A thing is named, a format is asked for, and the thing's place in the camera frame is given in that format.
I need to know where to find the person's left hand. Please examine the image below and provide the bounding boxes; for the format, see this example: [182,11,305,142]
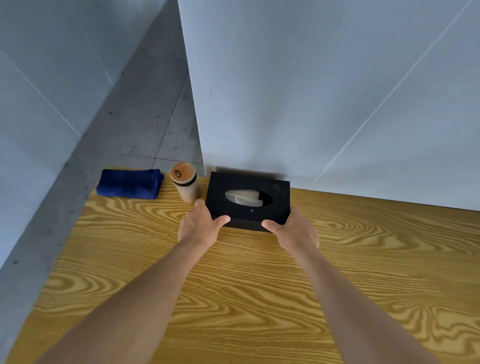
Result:
[177,199,231,249]

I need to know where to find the black tissue box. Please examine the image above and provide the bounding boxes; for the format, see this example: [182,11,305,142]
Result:
[205,172,292,233]

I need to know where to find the folded blue towel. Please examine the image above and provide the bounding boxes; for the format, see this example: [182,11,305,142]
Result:
[96,168,164,200]

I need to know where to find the person's right forearm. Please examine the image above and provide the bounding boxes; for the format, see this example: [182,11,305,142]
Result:
[288,244,440,364]

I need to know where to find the wooden cylindrical container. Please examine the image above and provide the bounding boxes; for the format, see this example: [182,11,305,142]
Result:
[170,161,200,204]

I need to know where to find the person's left forearm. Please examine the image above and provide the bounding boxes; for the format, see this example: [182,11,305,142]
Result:
[34,239,209,364]

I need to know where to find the person's right hand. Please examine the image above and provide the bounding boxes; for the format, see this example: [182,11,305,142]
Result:
[261,206,320,253]

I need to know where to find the white tissue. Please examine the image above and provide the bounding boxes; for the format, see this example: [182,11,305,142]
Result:
[225,190,265,207]

